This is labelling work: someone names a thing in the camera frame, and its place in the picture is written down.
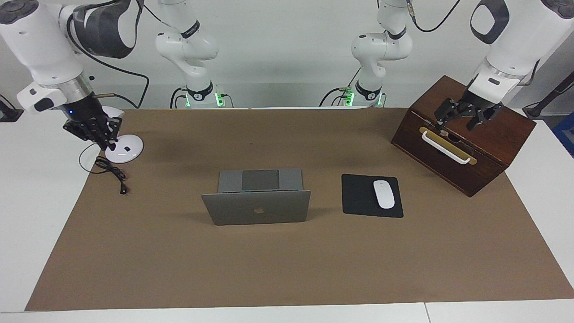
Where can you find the black tripod stand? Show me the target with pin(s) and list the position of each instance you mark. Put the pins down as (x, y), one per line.
(549, 96)

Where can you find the white computer mouse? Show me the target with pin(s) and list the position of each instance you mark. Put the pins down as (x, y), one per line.
(384, 194)

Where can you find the silver grey laptop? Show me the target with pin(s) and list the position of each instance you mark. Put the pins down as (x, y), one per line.
(255, 206)

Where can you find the black mouse pad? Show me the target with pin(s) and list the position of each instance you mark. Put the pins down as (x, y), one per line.
(356, 197)

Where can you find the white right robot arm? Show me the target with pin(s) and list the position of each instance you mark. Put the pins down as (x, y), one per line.
(45, 40)

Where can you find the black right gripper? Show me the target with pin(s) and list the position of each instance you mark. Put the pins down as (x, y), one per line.
(85, 114)

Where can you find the black clamp mount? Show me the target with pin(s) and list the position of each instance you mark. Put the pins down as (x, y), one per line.
(9, 113)

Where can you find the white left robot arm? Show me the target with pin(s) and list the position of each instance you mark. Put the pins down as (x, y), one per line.
(515, 40)

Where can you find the dark brown wooden box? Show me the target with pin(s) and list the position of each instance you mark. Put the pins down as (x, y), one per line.
(475, 143)

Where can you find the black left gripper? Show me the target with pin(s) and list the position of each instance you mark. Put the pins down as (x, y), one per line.
(477, 104)

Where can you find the brown table mat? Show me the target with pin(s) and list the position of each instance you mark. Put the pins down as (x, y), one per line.
(287, 260)

